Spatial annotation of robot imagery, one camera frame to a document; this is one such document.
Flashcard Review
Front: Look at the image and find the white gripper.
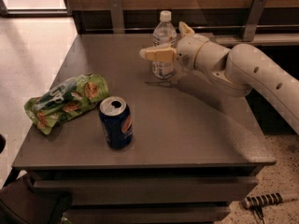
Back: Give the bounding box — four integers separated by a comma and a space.
139, 21, 209, 70

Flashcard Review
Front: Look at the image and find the clear plastic water bottle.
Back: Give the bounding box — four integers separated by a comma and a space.
152, 10, 177, 79

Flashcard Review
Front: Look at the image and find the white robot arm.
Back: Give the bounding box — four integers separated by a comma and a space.
140, 21, 299, 133

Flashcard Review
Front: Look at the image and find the blue Pepsi soda can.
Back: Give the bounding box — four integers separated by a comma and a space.
98, 96, 133, 149

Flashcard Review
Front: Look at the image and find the green chip bag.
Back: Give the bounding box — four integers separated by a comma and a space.
24, 74, 109, 135

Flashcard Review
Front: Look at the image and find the grey upper drawer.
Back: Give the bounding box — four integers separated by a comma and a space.
35, 176, 258, 205

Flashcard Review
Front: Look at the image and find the grey drawer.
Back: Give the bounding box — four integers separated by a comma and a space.
64, 206, 230, 224
35, 176, 258, 205

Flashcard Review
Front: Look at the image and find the striped black white tool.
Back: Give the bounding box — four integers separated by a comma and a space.
241, 190, 299, 210

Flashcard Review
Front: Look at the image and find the grey lower drawer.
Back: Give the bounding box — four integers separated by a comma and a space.
64, 206, 230, 224

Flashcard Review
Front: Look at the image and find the dark brown chair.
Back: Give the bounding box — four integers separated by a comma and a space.
0, 175, 72, 224

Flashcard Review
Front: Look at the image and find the left metal wall bracket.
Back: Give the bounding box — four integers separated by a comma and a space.
109, 0, 125, 34

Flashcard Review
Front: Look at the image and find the metal wall bracket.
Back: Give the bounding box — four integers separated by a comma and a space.
109, 0, 125, 34
240, 0, 267, 42

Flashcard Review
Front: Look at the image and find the right metal wall bracket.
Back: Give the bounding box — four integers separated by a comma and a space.
240, 0, 267, 42

